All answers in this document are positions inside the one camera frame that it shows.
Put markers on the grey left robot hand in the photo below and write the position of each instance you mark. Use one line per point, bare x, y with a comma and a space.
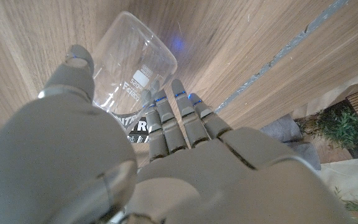
197, 174

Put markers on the clear glass beaker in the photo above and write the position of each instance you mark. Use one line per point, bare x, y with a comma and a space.
126, 46

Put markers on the grey tape outline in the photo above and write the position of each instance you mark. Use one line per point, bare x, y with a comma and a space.
287, 46

